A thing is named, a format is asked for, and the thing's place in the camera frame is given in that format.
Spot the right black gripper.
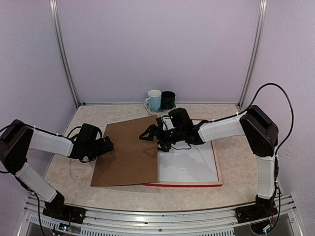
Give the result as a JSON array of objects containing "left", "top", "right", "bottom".
[{"left": 138, "top": 124, "right": 184, "bottom": 152}]

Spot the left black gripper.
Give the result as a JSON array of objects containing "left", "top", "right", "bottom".
[{"left": 86, "top": 136, "right": 114, "bottom": 161}]

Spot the brown backing board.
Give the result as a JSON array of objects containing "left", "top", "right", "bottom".
[{"left": 91, "top": 116, "right": 158, "bottom": 187}]

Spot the red and dark photo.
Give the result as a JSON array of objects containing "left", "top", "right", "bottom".
[{"left": 157, "top": 119, "right": 220, "bottom": 182}]

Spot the red and wood picture frame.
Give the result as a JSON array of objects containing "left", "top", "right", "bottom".
[{"left": 144, "top": 117, "right": 223, "bottom": 187}]

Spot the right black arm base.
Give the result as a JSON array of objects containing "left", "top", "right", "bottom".
[{"left": 235, "top": 195, "right": 278, "bottom": 224}]

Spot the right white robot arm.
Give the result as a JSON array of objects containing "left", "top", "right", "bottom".
[{"left": 139, "top": 105, "right": 279, "bottom": 218}]

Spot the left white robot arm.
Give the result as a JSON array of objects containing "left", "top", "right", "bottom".
[{"left": 0, "top": 119, "right": 114, "bottom": 219}]

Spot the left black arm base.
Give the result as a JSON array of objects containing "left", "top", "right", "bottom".
[{"left": 43, "top": 191, "right": 86, "bottom": 224}]

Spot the white plate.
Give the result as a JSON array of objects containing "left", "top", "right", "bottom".
[{"left": 144, "top": 103, "right": 177, "bottom": 116}]

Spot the light blue mug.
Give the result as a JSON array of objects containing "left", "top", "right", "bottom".
[{"left": 144, "top": 89, "right": 161, "bottom": 111}]

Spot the dark green mug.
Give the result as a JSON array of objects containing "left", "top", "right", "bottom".
[{"left": 161, "top": 91, "right": 176, "bottom": 110}]

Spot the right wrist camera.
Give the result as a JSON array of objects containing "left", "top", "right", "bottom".
[{"left": 156, "top": 117, "right": 168, "bottom": 131}]

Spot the left aluminium corner post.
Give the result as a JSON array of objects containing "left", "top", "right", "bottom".
[{"left": 49, "top": 0, "right": 80, "bottom": 109}]

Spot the aluminium corner post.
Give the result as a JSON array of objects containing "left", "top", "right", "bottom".
[
  {"left": 49, "top": 0, "right": 80, "bottom": 109},
  {"left": 237, "top": 0, "right": 268, "bottom": 108}
]

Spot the right aluminium corner post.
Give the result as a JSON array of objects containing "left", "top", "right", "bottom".
[{"left": 237, "top": 0, "right": 268, "bottom": 108}]

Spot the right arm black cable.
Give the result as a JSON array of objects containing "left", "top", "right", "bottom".
[{"left": 246, "top": 83, "right": 295, "bottom": 150}]

